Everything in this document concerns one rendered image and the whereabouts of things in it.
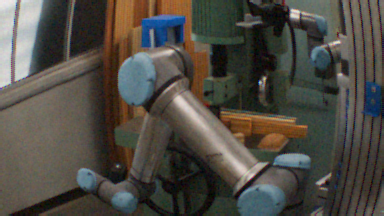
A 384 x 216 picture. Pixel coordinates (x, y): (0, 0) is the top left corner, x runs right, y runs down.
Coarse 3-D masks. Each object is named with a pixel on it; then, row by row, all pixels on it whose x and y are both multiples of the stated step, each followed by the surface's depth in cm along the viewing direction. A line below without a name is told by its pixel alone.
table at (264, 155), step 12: (132, 120) 249; (120, 132) 238; (132, 132) 236; (120, 144) 240; (132, 144) 237; (252, 144) 223; (288, 144) 226; (264, 156) 217; (276, 156) 215; (180, 168) 220; (192, 168) 218
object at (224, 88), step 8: (208, 80) 233; (216, 80) 232; (224, 80) 232; (232, 80) 238; (208, 88) 233; (216, 88) 232; (224, 88) 232; (232, 88) 238; (208, 96) 234; (216, 96) 233; (224, 96) 233
